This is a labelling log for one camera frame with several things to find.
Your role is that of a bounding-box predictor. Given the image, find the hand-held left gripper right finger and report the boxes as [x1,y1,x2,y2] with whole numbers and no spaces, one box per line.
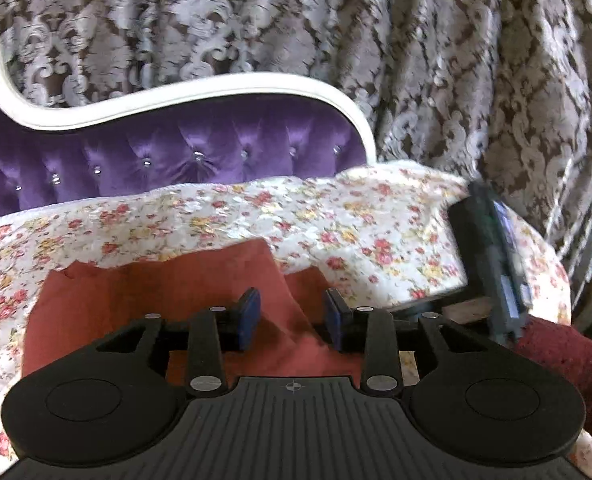
[324,287,484,395]

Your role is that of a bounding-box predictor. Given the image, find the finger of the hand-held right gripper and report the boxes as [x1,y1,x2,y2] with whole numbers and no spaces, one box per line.
[392,285,472,318]

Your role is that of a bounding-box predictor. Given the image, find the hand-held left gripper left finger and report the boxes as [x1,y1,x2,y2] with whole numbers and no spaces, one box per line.
[93,287,263,395]

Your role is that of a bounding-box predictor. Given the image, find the terracotta red pants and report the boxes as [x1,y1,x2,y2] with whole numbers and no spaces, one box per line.
[22,239,417,386]

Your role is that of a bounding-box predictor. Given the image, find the person's right forearm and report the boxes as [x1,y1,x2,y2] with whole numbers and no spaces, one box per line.
[513,315,592,455]

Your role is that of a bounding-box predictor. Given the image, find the floral quilted blanket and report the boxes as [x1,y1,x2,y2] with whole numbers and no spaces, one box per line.
[0,160,592,480]

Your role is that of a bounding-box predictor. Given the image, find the purple tufted sofa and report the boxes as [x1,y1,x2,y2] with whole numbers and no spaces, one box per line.
[0,7,377,231]

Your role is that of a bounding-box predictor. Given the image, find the grey damask curtain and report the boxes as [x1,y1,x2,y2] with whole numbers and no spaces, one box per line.
[0,0,592,306]

